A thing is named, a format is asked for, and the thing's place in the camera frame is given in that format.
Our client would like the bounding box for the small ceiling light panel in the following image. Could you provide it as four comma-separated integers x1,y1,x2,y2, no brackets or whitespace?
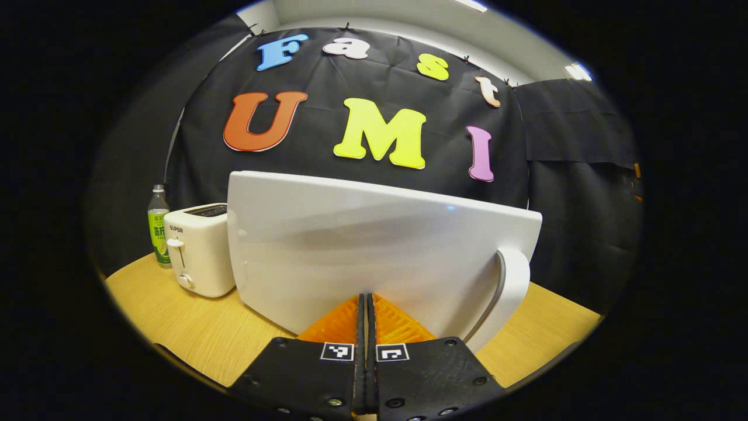
564,61,594,82

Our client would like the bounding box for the black backdrop cloth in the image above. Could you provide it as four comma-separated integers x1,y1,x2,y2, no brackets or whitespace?
88,15,643,316

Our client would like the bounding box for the white microwave oven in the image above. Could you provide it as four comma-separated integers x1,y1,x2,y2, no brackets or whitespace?
227,171,543,355

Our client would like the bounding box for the white toaster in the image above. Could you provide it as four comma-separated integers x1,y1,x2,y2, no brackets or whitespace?
164,203,236,298

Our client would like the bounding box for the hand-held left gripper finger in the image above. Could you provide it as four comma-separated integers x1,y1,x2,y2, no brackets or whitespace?
366,292,506,421
228,292,367,421

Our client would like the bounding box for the green label drink bottle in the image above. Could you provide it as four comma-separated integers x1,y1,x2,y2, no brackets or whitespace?
147,184,171,269

